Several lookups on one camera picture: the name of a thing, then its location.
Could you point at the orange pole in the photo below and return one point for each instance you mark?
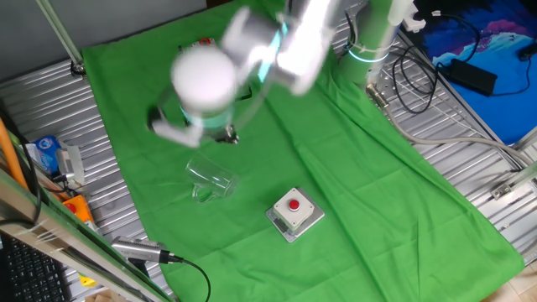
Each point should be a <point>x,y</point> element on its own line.
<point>8,155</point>

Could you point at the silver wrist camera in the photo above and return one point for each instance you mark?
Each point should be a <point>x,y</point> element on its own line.
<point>176,132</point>

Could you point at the aluminium profile bracket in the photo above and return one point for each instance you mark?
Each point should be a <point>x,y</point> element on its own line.
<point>503,189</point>

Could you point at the white button box on plate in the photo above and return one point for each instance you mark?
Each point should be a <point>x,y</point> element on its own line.
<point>293,211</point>

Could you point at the clear glass mug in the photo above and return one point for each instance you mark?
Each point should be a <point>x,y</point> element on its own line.
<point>214,178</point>

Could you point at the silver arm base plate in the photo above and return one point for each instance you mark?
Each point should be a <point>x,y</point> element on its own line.
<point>384,84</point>

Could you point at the yellow button box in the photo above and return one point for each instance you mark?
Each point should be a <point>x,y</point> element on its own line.
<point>87,281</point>

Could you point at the black keyboard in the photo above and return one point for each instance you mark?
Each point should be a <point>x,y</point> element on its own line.
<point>29,277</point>

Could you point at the aluminium frame beam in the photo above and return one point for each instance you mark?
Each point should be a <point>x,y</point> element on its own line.
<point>63,239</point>

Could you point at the blue tissue pack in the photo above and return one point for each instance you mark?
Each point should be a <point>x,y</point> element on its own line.
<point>48,151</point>

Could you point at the green cloth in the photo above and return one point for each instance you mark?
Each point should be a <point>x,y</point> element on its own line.
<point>293,159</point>

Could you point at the cardboard box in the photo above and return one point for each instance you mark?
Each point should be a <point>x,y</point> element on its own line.
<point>98,298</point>

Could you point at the orange button box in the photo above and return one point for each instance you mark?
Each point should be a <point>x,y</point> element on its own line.
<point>81,207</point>

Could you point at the black power adapter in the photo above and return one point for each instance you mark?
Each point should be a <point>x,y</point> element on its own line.
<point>472,75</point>

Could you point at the grey box red mushroom button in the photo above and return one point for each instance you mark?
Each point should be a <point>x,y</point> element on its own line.
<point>204,41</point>

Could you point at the blue patterned mat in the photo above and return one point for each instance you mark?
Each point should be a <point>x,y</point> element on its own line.
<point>503,113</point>

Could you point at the silver finned device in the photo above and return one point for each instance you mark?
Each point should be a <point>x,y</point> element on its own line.
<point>69,163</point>

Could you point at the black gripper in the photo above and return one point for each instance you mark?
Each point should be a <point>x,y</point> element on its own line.
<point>226,135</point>

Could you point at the black computer mouse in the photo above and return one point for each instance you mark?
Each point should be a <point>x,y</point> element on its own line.
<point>529,52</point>

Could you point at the silver exterior camera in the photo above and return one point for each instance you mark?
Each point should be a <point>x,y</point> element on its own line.
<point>134,248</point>

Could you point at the black camera stand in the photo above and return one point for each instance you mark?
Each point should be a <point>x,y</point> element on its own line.
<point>138,268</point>

